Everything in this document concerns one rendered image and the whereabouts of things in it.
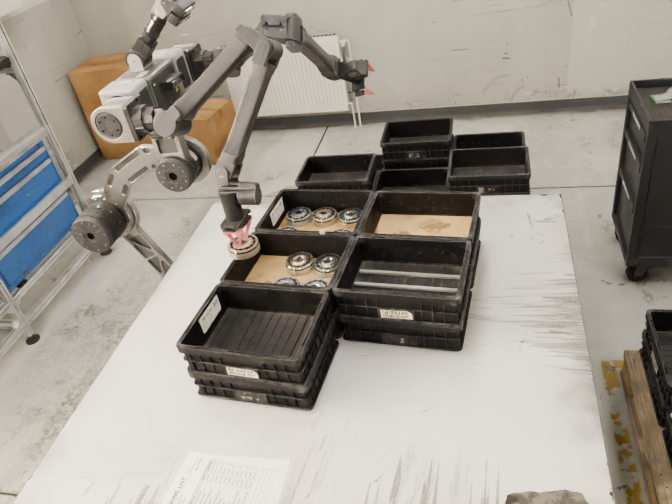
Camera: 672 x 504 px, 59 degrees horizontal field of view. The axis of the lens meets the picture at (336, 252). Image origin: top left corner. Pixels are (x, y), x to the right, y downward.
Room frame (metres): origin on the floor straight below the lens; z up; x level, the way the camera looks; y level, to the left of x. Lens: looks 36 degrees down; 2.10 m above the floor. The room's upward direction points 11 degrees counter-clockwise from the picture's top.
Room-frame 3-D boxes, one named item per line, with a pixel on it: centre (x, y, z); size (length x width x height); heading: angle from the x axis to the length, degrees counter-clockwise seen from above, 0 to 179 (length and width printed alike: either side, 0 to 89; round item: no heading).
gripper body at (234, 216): (1.62, 0.29, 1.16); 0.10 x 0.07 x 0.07; 156
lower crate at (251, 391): (1.37, 0.28, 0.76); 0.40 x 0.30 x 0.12; 67
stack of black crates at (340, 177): (2.86, -0.09, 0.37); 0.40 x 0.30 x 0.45; 72
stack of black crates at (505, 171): (2.61, -0.85, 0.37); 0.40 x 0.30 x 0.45; 72
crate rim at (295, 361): (1.37, 0.28, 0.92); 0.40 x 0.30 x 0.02; 67
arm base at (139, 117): (1.80, 0.50, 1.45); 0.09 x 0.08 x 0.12; 162
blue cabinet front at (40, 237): (3.03, 1.67, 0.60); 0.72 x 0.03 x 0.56; 162
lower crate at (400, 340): (1.49, -0.20, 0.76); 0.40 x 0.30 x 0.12; 67
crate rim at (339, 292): (1.49, -0.20, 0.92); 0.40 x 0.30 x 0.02; 67
